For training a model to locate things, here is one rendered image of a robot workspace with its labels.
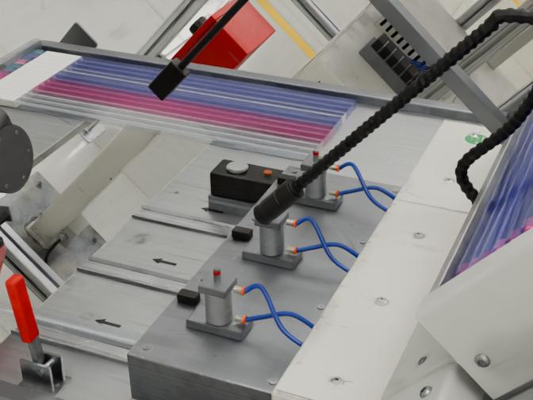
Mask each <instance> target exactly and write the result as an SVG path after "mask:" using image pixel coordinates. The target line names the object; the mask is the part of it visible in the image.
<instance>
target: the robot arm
mask: <svg viewBox="0 0 533 400"><path fill-rule="evenodd" d="M32 168H33V146H32V143H31V140H30V139H29V136H28V134H27V133H26V131H25V130H24V129H23V128H21V127H20V126H18V125H13V124H12V122H11V120H10V118H9V116H8V114H7V113H6V112H5V111H4V110H2V109H1V108H0V193H6V194H12V193H15V192H17V191H19V190H20V189H21V188H22V187H23V186H24V185H25V184H26V183H27V181H28V179H29V176H30V174H31V171H32ZM12 220H13V218H12V216H11V213H10V208H9V207H8V206H0V225H2V224H3V223H4V222H5V221H12ZM5 255H6V246H5V243H4V240H3V238H2V237H0V274H1V270H2V265H3V262H4V259H5Z"/></svg>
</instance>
